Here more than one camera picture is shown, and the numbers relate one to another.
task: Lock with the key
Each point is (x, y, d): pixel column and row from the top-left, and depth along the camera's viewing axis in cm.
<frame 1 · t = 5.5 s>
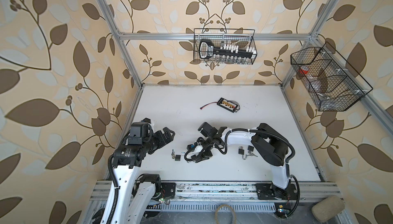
left hand: (169, 136, 71), fingers open
right hand: (194, 155, 86), fingers open
black padlock left with key: (177, 157, 86), on the table
black charging board yellow connectors: (227, 105, 110), point 2 cm above the table

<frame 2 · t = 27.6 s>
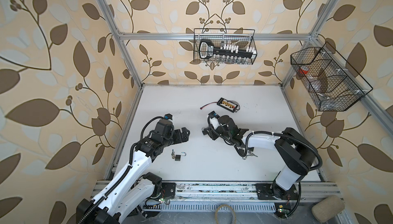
left hand: (184, 132, 78), fingers open
right hand: (207, 128, 89), fingers open
the named things where they were.

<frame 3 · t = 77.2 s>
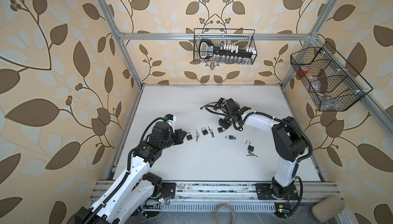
left hand: (187, 132, 76), fingers closed
right hand: (223, 122, 95), fingers open
silver keys beside padlock: (211, 132, 98), on the table
blue padlock: (230, 137, 95), on the table
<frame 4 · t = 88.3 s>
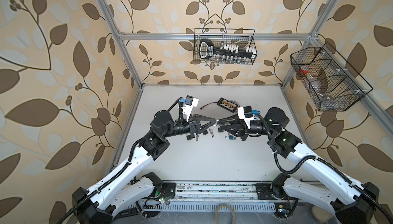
left hand: (215, 123, 55), fingers closed
right hand: (221, 124, 59), fingers open
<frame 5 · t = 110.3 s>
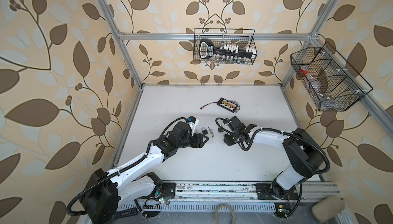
left hand: (206, 137, 77), fingers open
right hand: (227, 140, 91), fingers open
